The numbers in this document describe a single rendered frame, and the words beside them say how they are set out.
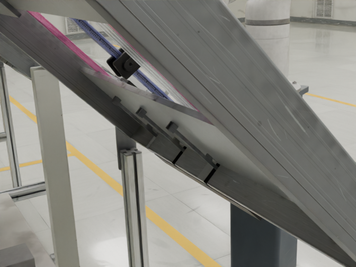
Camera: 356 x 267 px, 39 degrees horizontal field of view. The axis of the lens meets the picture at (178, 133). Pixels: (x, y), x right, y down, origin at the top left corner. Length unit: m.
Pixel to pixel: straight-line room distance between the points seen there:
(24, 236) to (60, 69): 0.33
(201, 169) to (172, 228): 1.29
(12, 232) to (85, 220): 1.40
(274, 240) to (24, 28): 0.92
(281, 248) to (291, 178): 1.13
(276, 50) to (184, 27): 1.06
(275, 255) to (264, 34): 0.64
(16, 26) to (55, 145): 0.44
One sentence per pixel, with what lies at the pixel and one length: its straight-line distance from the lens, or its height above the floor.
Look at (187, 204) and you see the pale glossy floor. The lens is 2.36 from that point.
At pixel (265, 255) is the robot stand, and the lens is 1.56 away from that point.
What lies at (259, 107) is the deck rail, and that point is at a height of 0.93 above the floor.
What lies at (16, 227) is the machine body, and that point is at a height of 0.62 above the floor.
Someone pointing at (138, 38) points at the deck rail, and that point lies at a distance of 0.32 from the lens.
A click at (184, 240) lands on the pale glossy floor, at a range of 2.07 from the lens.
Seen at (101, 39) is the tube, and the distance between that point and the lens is 0.71.
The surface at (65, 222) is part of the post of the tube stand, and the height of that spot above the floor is 0.39.
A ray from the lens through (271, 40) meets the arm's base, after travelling 1.37.
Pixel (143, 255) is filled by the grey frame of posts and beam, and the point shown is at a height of 0.37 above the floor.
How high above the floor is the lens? 1.03
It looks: 18 degrees down
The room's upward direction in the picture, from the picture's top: 2 degrees counter-clockwise
